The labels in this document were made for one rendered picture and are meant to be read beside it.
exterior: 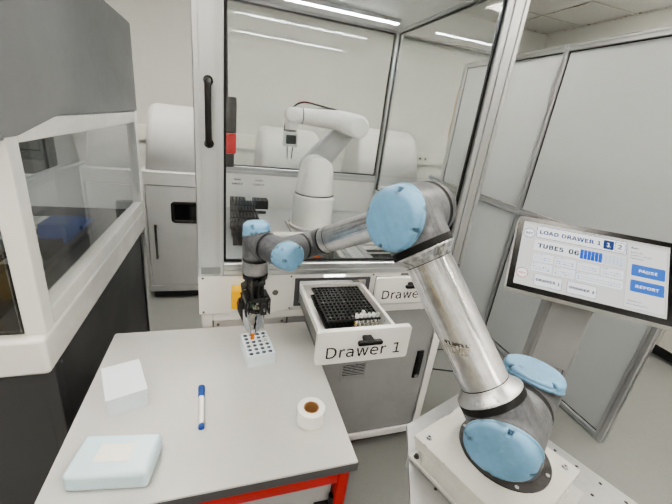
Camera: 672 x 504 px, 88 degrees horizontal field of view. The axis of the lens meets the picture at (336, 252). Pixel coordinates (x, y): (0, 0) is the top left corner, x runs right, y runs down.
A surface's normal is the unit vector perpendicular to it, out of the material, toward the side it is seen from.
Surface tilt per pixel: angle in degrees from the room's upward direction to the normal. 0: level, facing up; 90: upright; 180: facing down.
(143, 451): 0
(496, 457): 96
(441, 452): 0
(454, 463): 0
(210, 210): 90
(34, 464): 90
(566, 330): 90
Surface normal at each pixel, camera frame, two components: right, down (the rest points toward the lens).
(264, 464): 0.11, -0.93
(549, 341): -0.38, 0.29
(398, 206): -0.68, 0.07
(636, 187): -0.96, 0.00
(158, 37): 0.28, 0.37
